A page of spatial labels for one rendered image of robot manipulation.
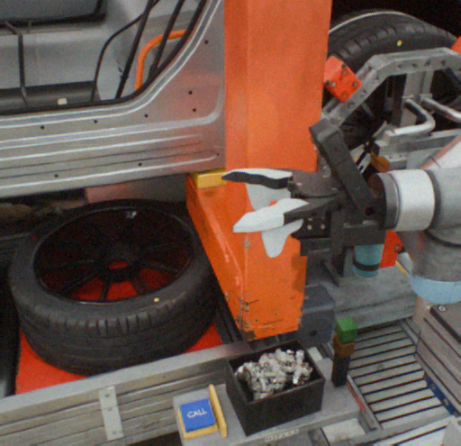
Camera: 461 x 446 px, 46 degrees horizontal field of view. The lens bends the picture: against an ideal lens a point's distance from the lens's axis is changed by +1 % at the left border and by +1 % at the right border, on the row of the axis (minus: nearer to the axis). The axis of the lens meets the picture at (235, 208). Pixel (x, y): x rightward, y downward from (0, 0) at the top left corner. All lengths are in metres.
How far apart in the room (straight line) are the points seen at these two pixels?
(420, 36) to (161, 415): 1.31
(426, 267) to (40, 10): 2.78
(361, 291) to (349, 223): 1.40
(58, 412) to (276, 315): 0.64
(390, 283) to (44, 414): 1.27
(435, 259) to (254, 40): 0.51
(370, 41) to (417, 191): 0.96
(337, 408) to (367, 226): 0.80
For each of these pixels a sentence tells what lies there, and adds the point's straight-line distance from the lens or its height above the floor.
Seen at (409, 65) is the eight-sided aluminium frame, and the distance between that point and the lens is 1.56.
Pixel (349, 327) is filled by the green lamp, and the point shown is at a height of 0.66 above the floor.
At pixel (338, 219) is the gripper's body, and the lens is 0.64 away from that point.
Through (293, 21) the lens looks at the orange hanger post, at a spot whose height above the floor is 1.32.
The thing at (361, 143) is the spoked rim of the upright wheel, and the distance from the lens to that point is 1.72.
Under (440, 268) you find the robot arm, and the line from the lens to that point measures 0.75.
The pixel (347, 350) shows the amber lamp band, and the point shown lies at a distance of 1.34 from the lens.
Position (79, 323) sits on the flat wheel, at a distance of 1.57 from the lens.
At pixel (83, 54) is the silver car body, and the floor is 0.90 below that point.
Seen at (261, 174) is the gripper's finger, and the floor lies 1.23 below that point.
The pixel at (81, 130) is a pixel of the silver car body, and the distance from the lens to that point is 1.60.
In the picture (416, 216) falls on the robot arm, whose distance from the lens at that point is 0.67.
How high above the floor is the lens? 1.57
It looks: 33 degrees down
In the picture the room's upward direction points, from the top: straight up
